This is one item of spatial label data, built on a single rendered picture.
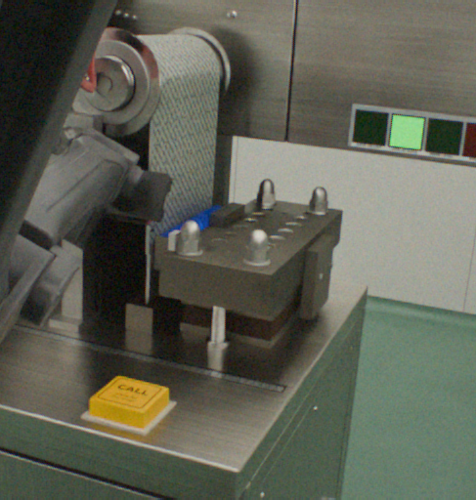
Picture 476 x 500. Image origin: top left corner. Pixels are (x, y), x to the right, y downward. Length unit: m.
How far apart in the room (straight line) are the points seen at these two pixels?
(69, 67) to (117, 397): 0.63
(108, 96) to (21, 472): 0.50
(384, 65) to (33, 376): 0.73
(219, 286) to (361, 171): 2.74
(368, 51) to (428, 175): 2.42
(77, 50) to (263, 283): 0.73
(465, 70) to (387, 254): 2.58
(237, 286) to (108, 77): 0.33
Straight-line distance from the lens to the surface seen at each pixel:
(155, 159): 1.12
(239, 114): 1.40
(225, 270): 1.06
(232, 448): 0.89
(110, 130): 1.13
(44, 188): 0.67
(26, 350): 1.11
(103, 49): 1.12
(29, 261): 0.54
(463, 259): 3.79
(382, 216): 3.79
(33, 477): 1.04
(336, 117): 1.35
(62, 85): 0.35
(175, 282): 1.09
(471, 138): 1.31
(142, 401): 0.92
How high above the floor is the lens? 1.36
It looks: 17 degrees down
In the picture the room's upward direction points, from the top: 4 degrees clockwise
